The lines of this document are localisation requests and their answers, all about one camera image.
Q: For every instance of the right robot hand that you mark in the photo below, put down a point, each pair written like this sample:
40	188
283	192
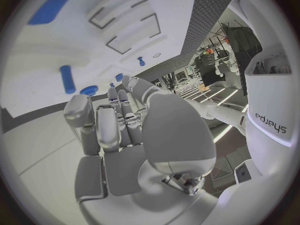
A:
126	168

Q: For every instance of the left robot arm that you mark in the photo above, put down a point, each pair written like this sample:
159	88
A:
222	114

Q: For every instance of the white task board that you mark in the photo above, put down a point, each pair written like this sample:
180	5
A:
70	46

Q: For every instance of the small blue peg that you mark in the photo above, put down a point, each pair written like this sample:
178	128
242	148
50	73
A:
112	85
140	61

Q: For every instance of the blue gear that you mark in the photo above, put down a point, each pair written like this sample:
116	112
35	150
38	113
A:
88	90

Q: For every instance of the blue plug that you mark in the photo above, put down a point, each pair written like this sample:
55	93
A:
119	77

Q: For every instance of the blue cylinder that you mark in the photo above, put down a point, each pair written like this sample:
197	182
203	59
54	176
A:
67	78

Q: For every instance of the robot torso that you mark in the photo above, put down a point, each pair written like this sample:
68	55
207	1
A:
267	97

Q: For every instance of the long blue block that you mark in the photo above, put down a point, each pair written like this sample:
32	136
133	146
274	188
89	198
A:
52	5

